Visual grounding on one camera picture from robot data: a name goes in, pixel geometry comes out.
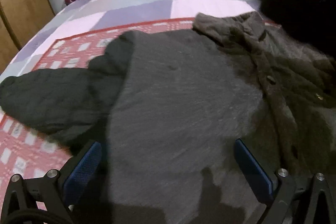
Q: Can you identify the pink purple patchwork bedsheet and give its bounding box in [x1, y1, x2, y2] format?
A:
[1, 0, 256, 80]

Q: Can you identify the dark grey wool coat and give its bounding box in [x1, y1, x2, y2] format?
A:
[1, 12, 335, 223]

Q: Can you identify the red checkered blanket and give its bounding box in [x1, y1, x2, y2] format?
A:
[0, 17, 196, 212]

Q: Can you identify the wooden wardrobe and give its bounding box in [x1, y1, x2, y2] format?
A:
[1, 0, 55, 72]

